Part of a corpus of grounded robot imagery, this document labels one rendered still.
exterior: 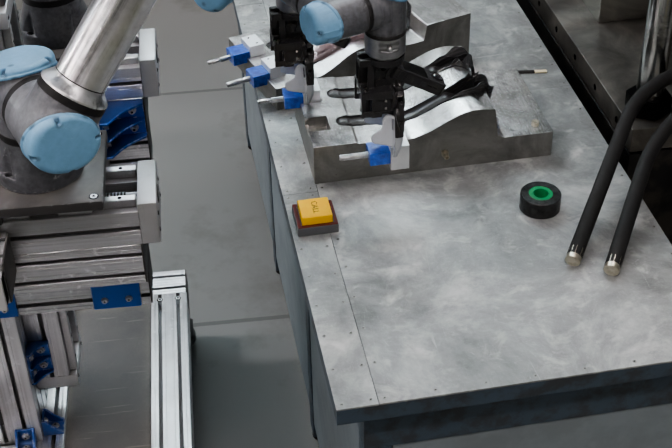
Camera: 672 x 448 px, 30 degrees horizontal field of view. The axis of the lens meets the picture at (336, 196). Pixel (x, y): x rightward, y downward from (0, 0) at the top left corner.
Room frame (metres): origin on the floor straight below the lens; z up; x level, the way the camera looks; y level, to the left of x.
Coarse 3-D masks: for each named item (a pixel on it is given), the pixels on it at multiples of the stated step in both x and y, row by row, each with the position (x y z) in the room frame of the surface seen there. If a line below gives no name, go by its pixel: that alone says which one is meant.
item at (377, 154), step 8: (368, 144) 1.99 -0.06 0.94; (376, 144) 1.99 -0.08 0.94; (408, 144) 1.97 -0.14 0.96; (360, 152) 1.98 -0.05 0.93; (368, 152) 1.97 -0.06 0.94; (376, 152) 1.96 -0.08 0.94; (384, 152) 1.96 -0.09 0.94; (392, 152) 1.96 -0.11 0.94; (400, 152) 1.96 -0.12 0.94; (408, 152) 1.96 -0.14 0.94; (344, 160) 1.96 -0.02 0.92; (368, 160) 1.97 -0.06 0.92; (376, 160) 1.96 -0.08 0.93; (384, 160) 1.96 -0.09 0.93; (392, 160) 1.96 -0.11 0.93; (400, 160) 1.96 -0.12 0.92; (408, 160) 1.96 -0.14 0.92; (392, 168) 1.96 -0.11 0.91; (400, 168) 1.96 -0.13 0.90
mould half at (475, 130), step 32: (416, 64) 2.34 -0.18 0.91; (416, 96) 2.23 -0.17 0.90; (480, 96) 2.17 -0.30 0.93; (512, 96) 2.28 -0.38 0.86; (352, 128) 2.13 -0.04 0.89; (416, 128) 2.12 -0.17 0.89; (448, 128) 2.11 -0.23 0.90; (480, 128) 2.12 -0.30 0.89; (512, 128) 2.16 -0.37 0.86; (544, 128) 2.15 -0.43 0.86; (320, 160) 2.06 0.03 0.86; (352, 160) 2.07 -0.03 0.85; (416, 160) 2.10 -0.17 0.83; (448, 160) 2.11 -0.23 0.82; (480, 160) 2.12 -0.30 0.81
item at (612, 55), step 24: (552, 0) 2.85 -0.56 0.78; (576, 0) 2.85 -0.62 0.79; (552, 24) 2.79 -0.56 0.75; (576, 24) 2.72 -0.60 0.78; (600, 24) 2.72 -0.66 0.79; (624, 24) 2.72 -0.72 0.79; (576, 48) 2.61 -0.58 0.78; (600, 48) 2.60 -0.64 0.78; (624, 48) 2.60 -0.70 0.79; (600, 72) 2.49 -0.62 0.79; (624, 72) 2.49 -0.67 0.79; (600, 96) 2.44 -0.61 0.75; (624, 96) 2.39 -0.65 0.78; (648, 120) 2.29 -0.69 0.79
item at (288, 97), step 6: (282, 90) 2.26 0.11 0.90; (318, 90) 2.23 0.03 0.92; (282, 96) 2.24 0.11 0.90; (288, 96) 2.23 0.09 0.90; (294, 96) 2.23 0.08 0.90; (300, 96) 2.23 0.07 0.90; (318, 96) 2.23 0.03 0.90; (258, 102) 2.23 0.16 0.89; (264, 102) 2.23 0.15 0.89; (276, 102) 2.24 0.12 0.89; (288, 102) 2.22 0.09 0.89; (294, 102) 2.23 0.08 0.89; (300, 102) 2.23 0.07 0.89; (312, 102) 2.23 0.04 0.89; (288, 108) 2.22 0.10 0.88
